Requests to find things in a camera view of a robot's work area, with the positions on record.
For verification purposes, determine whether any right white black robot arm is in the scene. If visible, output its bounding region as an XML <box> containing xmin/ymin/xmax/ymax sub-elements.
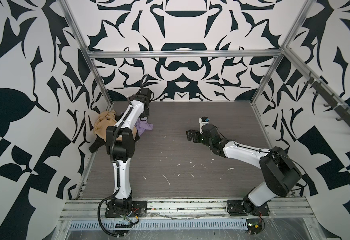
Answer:
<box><xmin>186</xmin><ymin>124</ymin><xmax>302</xmax><ymax>209</ymax></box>

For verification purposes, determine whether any white slotted cable duct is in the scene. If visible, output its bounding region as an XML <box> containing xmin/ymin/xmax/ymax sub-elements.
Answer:
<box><xmin>68</xmin><ymin>218</ymin><xmax>249</xmax><ymax>231</ymax></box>

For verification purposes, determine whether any tan cloth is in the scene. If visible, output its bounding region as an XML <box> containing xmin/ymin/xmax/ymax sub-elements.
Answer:
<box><xmin>93</xmin><ymin>110</ymin><xmax>120</xmax><ymax>141</ymax></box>

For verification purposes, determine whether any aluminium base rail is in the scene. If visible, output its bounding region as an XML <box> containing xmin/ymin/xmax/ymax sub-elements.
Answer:
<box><xmin>59</xmin><ymin>198</ymin><xmax>315</xmax><ymax>221</ymax></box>

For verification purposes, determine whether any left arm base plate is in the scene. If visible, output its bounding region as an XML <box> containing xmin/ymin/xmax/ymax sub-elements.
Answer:
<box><xmin>104</xmin><ymin>200</ymin><xmax>148</xmax><ymax>218</ymax></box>

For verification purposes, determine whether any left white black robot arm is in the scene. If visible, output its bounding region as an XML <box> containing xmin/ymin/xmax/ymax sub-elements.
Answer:
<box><xmin>106</xmin><ymin>88</ymin><xmax>152</xmax><ymax>211</ymax></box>

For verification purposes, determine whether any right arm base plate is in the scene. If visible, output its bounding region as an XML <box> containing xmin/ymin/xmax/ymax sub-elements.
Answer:
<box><xmin>227</xmin><ymin>200</ymin><xmax>270</xmax><ymax>217</ymax></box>

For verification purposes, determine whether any purple cloth shirt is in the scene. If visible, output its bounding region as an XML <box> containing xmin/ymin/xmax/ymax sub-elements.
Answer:
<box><xmin>135</xmin><ymin>119</ymin><xmax>153</xmax><ymax>135</ymax></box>

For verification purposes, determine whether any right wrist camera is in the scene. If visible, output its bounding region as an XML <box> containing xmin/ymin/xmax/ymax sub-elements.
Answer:
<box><xmin>199</xmin><ymin>117</ymin><xmax>209</xmax><ymax>134</ymax></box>

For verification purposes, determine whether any aluminium frame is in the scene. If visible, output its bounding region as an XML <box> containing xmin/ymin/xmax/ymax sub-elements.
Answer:
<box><xmin>57</xmin><ymin>0</ymin><xmax>350</xmax><ymax>136</ymax></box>

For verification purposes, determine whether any black wall hook rack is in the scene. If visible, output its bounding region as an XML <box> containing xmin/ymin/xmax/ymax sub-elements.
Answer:
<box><xmin>305</xmin><ymin>71</ymin><xmax>350</xmax><ymax>128</ymax></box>

